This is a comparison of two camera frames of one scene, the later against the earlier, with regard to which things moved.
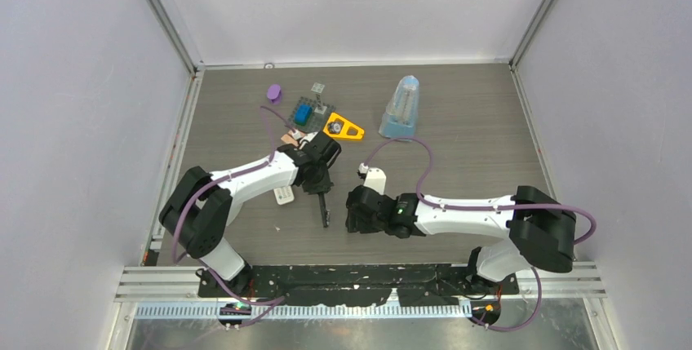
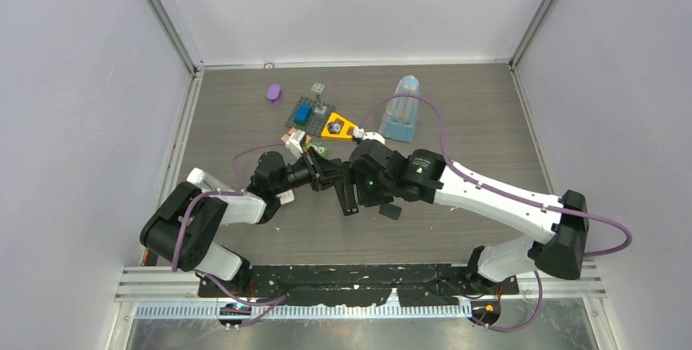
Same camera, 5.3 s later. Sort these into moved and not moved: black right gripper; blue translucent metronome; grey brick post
Moved: black right gripper
Not moved: blue translucent metronome; grey brick post
